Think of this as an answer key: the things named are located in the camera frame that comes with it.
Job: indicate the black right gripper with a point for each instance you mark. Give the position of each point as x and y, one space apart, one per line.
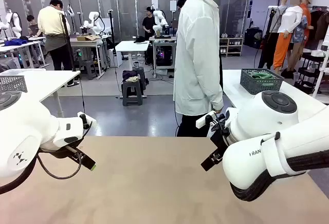
220 139

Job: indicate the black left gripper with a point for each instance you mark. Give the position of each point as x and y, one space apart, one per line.
61 150

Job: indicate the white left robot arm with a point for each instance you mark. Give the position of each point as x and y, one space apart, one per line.
25 131

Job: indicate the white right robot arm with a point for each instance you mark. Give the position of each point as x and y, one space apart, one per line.
257 121

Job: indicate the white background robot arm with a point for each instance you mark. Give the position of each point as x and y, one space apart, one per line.
158 16
15 23
93 18

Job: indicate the grey perforated plastic basket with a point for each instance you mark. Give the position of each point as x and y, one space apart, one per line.
13 84
257 86

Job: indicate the person's right hand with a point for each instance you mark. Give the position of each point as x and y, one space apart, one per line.
219 111

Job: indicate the grey plastic stool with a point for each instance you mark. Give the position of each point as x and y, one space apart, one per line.
132 86

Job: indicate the pile of clothes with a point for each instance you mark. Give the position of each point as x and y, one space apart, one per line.
129 75

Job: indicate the dark plastic stool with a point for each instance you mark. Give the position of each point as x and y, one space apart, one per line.
142 77

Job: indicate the person in white shirt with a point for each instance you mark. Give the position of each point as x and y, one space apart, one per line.
195 54

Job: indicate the black tripod pole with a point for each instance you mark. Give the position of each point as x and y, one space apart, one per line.
67 41

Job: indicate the wooden shoe shelf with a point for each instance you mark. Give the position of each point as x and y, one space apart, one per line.
234 46

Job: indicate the open cardboard box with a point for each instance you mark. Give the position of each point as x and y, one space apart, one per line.
86 38

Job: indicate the white standing desk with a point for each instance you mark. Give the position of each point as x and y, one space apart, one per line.
131 46

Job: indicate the white desk with computer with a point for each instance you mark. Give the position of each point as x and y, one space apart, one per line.
164 39

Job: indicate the seated person in dark shirt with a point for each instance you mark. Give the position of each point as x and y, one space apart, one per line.
33 27

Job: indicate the man in yellow shirt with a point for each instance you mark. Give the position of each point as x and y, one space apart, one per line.
52 21

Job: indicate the person in black clothes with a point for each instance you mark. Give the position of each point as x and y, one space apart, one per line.
148 25

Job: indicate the mannequin with white top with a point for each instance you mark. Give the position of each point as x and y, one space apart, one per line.
291 18

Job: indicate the clothes rack with dark coats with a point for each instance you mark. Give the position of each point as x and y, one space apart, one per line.
321 26

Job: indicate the mannequin with orange shirt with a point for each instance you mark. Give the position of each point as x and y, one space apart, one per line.
306 13

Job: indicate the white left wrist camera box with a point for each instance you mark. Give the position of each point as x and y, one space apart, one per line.
91 121

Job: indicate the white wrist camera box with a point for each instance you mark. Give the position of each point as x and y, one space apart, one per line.
91 121
201 123

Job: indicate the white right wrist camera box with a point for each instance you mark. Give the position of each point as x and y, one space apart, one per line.
201 123

